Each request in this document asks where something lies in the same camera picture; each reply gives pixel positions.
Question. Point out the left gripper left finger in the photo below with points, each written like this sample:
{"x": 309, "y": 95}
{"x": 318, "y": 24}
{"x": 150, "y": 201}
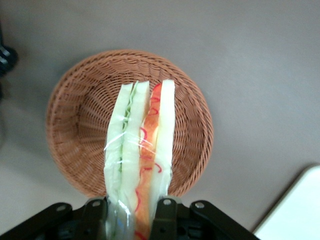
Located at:
{"x": 93, "y": 220}

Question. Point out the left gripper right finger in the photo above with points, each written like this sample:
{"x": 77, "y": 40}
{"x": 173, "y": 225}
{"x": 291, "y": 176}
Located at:
{"x": 167, "y": 220}

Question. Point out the triangle sandwich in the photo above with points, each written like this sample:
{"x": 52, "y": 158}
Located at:
{"x": 130, "y": 150}

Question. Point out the brown round wicker basket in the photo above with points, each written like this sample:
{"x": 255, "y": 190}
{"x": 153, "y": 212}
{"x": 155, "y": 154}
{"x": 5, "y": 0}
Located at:
{"x": 82, "y": 112}

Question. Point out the beige plastic tray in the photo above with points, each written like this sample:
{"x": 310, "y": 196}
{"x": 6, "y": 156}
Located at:
{"x": 295, "y": 212}

